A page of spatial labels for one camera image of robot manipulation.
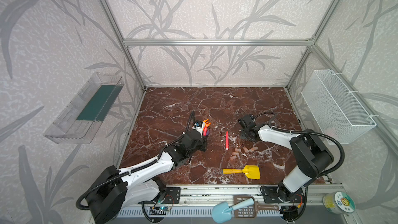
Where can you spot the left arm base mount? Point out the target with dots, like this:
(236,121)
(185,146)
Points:
(169,195)

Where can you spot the small circuit board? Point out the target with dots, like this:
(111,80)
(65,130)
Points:
(159,211)

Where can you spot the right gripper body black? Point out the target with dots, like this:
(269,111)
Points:
(244,127)

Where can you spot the tape roll green label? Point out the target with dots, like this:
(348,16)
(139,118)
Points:
(339,203)

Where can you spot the aluminium front rail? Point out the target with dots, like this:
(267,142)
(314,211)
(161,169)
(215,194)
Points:
(197,200)

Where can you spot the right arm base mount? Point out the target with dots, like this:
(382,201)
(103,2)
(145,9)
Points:
(274,194)

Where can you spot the yellow toy shovel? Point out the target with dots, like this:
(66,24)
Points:
(251,172)

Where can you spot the pink marker lone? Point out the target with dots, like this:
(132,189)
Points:
(227,140)

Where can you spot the white wire basket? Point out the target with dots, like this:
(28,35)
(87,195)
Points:
(336,109)

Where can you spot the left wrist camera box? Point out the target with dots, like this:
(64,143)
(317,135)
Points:
(199,125)

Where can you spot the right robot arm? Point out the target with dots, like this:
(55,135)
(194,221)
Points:
(310,152)

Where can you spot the clear plastic wall shelf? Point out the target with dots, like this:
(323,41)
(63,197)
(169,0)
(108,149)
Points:
(80,121)

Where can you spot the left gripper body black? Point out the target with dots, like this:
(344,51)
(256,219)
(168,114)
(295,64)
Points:
(200,137)

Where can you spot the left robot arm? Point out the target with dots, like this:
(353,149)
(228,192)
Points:
(116,188)

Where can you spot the brown toy rake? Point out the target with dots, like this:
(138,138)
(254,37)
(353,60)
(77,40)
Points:
(255,210)

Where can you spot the pink marker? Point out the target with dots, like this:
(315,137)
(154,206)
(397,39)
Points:
(205,131)

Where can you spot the light blue toy shovel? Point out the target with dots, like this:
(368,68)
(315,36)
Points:
(222,212)

